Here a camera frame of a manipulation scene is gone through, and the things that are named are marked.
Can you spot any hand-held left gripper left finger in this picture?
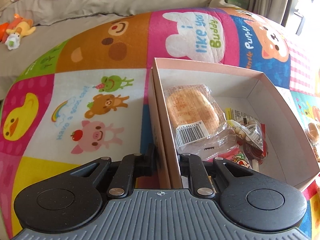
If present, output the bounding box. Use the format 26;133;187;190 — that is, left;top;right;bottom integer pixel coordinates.
66;144;156;198

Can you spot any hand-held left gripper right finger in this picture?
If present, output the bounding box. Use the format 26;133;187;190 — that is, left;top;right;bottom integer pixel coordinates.
178;152;253;200

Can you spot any red white candy packet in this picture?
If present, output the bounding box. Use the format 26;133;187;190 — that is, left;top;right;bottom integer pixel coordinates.
204;146;240;162

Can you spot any green white snack packet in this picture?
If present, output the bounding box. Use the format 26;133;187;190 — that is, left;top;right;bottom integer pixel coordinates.
231;151;253;169

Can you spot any bread packet with barcode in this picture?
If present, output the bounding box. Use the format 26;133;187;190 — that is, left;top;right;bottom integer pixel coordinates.
164;84;237;153

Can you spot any brown swirl lollipop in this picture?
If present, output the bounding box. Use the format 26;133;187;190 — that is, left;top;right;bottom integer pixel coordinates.
242;142;268;167

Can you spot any small white black packet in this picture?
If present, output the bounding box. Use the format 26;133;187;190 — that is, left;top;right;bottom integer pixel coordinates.
229;119;267;150

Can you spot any pink cardboard box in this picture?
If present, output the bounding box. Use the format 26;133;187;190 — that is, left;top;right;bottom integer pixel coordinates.
152;57;320;192

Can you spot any colourful printed play mat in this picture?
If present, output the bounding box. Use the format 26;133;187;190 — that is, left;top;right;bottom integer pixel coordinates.
0;6;320;239

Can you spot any beige sofa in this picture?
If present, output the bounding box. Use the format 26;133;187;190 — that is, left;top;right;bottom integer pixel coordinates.
0;0;240;100

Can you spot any white green plush toy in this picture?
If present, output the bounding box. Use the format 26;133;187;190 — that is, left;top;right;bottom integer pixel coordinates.
5;34;22;50

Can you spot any orange yellow plush toy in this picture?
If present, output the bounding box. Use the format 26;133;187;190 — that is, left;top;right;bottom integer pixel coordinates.
0;14;37;42

